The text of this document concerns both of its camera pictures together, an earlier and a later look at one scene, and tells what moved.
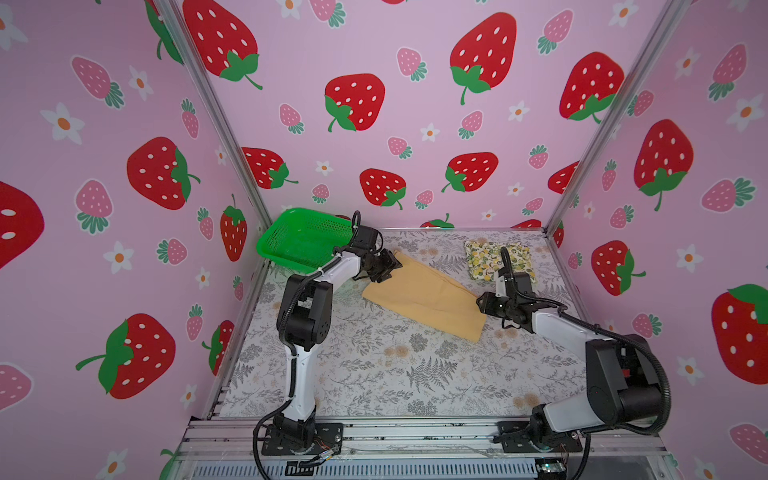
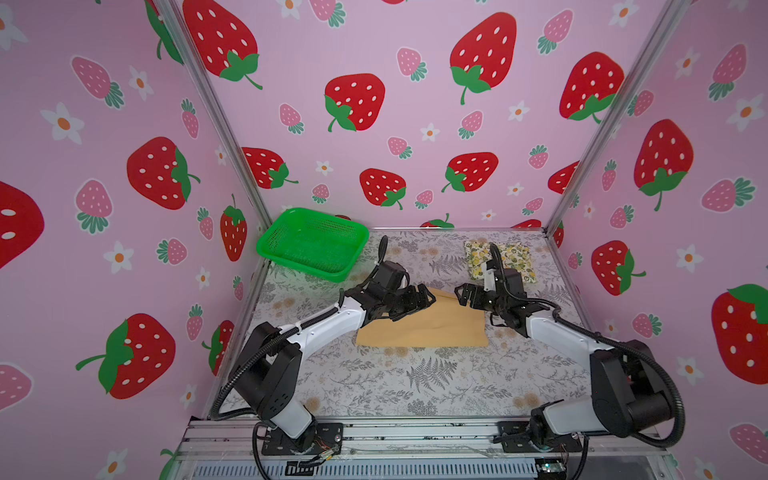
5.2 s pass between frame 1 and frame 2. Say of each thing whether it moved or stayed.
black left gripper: moved
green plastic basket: stayed
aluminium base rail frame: stayed
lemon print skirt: stayed
